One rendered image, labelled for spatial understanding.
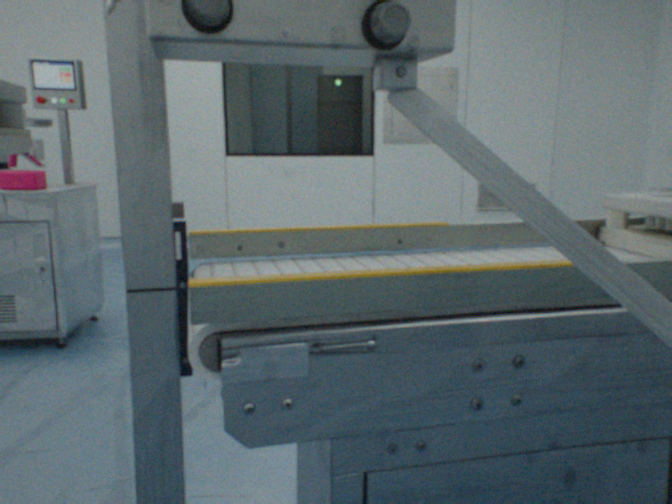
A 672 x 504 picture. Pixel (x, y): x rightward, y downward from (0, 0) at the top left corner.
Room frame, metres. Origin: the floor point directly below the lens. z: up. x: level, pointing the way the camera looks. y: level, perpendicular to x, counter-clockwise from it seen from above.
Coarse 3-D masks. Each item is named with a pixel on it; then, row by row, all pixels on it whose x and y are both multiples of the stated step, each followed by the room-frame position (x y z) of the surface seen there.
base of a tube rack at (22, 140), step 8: (0, 128) 0.57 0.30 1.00; (8, 128) 0.59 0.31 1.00; (0, 136) 0.56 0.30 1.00; (8, 136) 0.58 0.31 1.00; (16, 136) 0.61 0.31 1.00; (24, 136) 0.64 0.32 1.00; (0, 144) 0.56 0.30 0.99; (8, 144) 0.58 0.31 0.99; (16, 144) 0.61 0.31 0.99; (24, 144) 0.64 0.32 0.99; (0, 152) 0.55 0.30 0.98; (8, 152) 0.58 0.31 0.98; (16, 152) 0.61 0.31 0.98
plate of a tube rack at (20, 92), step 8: (0, 80) 0.58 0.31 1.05; (8, 80) 0.61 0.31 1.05; (0, 88) 0.58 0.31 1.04; (8, 88) 0.60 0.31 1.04; (16, 88) 0.63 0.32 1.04; (24, 88) 0.66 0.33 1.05; (0, 96) 0.58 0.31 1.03; (8, 96) 0.60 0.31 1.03; (16, 96) 0.63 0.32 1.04; (24, 96) 0.66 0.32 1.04
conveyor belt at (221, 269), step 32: (352, 256) 0.75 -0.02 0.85; (384, 256) 0.75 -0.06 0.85; (416, 256) 0.75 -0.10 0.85; (448, 256) 0.75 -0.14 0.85; (480, 256) 0.75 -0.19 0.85; (512, 256) 0.75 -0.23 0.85; (544, 256) 0.75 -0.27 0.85; (640, 256) 0.75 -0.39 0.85; (288, 320) 0.49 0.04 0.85; (320, 320) 0.49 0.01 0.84; (352, 320) 0.50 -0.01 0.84; (192, 352) 0.47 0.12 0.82
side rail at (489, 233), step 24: (192, 240) 0.71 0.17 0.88; (216, 240) 0.72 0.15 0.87; (240, 240) 0.73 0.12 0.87; (264, 240) 0.73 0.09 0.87; (288, 240) 0.74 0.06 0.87; (312, 240) 0.75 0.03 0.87; (336, 240) 0.76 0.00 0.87; (360, 240) 0.76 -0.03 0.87; (384, 240) 0.77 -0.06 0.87; (408, 240) 0.78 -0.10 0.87; (432, 240) 0.79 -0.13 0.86; (456, 240) 0.80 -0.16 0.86; (480, 240) 0.80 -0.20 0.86; (504, 240) 0.81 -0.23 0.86; (528, 240) 0.82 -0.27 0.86
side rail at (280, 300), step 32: (192, 288) 0.45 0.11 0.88; (224, 288) 0.46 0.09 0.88; (256, 288) 0.46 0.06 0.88; (288, 288) 0.47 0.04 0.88; (320, 288) 0.47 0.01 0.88; (352, 288) 0.48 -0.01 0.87; (384, 288) 0.49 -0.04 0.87; (416, 288) 0.49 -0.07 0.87; (448, 288) 0.50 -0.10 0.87; (480, 288) 0.51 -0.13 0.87; (512, 288) 0.52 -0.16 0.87; (544, 288) 0.52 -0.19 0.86; (576, 288) 0.53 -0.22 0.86; (192, 320) 0.45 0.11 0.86; (224, 320) 0.46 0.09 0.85; (256, 320) 0.46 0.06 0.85
